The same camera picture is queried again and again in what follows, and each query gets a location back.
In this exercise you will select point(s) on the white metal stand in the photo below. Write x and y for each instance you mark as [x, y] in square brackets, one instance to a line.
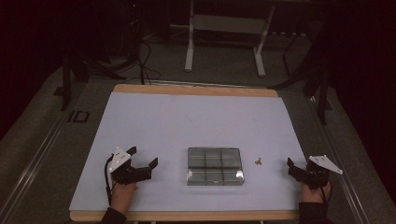
[229, 25]

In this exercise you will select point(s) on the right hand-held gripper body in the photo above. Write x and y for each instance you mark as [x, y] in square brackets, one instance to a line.
[317, 172]

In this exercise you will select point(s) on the clear plastic compartment box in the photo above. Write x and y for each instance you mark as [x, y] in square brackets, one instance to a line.
[214, 166]

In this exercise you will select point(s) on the small brown metal piece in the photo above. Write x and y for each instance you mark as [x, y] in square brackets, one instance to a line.
[258, 161]

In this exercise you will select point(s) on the person's left hand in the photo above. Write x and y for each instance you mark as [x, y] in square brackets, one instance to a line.
[123, 196]

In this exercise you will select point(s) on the light blue table mat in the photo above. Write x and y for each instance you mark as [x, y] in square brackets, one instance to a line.
[193, 124]

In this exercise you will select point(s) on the person's right hand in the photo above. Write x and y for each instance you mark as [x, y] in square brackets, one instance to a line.
[313, 194]

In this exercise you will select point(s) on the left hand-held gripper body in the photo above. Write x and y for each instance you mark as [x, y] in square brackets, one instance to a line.
[124, 174]

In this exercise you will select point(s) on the black metal stand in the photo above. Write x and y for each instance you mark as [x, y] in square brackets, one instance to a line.
[66, 81]
[322, 99]

